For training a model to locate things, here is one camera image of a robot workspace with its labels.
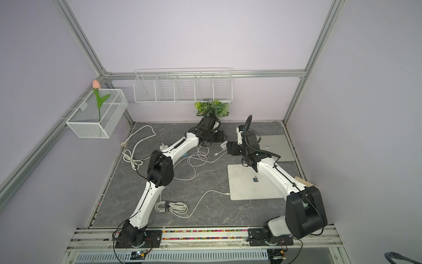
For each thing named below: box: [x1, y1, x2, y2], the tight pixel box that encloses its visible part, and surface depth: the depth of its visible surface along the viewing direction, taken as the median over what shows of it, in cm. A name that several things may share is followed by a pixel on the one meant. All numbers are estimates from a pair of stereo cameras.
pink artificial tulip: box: [92, 79, 111, 124], surface depth 86 cm
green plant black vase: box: [194, 99, 230, 124], surface depth 95 cm
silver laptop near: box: [227, 163, 285, 201], surface depth 91 cm
